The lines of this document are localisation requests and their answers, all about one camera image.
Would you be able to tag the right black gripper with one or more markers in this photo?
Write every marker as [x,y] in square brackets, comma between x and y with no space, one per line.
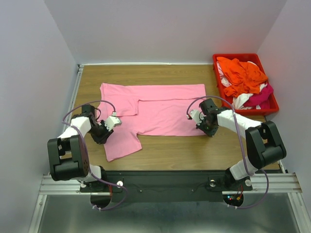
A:
[210,133]

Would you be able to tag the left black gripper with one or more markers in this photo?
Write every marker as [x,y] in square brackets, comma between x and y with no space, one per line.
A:
[103,139]

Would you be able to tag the light pink t shirt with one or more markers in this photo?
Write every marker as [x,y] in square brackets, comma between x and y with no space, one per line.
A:
[157,110]

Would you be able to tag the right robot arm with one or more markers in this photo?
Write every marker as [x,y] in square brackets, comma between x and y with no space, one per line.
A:
[264,145]

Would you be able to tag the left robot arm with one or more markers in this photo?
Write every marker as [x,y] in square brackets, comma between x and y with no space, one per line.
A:
[68,158]

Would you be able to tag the red plastic bin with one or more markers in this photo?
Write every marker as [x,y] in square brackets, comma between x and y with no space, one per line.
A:
[254,59]

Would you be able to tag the white round knob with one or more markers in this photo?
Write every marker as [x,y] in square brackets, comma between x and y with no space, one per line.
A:
[119,184]

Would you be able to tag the silver round knob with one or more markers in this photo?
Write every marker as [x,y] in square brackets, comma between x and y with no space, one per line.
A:
[212,183]

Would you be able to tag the magenta t shirt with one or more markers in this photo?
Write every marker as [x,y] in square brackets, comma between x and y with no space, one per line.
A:
[261,100]

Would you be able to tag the orange t shirt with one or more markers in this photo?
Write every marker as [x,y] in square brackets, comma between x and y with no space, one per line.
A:
[244,77]

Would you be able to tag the small circuit board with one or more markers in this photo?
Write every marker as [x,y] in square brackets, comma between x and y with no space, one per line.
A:
[235,197]

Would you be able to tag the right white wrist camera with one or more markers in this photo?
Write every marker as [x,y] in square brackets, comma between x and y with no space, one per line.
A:
[196,116]

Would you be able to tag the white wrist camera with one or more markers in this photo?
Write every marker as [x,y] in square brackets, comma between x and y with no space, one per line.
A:
[196,116]
[112,121]

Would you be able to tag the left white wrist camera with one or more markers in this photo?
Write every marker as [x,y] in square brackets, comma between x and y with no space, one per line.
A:
[112,121]

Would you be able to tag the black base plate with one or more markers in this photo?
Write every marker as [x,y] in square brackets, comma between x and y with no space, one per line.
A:
[174,186]

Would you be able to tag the aluminium frame rail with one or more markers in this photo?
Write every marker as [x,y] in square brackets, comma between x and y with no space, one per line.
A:
[278,183]

